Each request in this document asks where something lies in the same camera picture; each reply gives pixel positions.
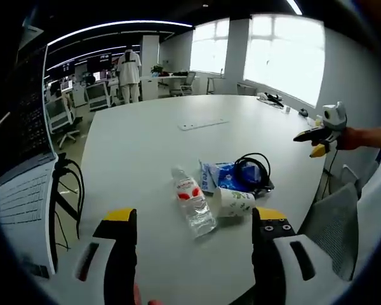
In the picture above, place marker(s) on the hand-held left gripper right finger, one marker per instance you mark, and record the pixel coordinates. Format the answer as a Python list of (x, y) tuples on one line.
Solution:
[(273, 251)]

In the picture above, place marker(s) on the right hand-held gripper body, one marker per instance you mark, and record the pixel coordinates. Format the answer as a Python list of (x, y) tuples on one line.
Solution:
[(332, 119)]

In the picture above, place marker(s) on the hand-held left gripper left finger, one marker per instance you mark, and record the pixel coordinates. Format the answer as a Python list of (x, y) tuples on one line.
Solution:
[(114, 251)]

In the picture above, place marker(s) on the white paper cup green print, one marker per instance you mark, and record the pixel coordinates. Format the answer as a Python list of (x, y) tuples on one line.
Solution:
[(233, 203)]

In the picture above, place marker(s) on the blue white tissue packet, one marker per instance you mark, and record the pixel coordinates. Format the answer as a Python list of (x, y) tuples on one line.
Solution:
[(219, 178)]

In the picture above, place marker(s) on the clear plastic water bottle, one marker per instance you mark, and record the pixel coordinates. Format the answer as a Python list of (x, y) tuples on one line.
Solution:
[(192, 201)]

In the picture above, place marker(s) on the black items on table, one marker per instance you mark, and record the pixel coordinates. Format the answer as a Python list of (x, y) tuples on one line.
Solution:
[(272, 99)]

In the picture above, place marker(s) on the white tabletop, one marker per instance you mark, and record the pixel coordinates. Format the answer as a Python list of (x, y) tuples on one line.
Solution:
[(209, 146)]

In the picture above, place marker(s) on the person's right hand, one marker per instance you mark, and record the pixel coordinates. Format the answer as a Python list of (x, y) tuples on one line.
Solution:
[(347, 139)]

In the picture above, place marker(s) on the person's left hand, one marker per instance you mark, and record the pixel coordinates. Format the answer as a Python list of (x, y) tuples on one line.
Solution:
[(146, 297)]

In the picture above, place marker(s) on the small black device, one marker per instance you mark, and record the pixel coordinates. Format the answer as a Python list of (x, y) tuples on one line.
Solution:
[(303, 112)]

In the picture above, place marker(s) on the small white adapter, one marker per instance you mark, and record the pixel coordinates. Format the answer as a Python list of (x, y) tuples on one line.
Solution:
[(287, 110)]

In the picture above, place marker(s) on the grey mesh office chair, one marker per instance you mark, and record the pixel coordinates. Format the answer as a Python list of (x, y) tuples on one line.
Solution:
[(335, 228)]

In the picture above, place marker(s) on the person's white sleeve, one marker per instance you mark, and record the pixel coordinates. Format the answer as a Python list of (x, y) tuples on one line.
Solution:
[(376, 197)]

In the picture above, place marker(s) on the open silver laptop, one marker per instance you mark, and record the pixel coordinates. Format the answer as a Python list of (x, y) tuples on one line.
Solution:
[(19, 165)]

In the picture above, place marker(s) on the white office chair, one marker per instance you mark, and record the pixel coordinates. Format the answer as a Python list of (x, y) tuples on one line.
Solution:
[(62, 116)]

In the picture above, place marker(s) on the green potted plant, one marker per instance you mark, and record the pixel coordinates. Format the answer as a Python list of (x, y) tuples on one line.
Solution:
[(157, 69)]

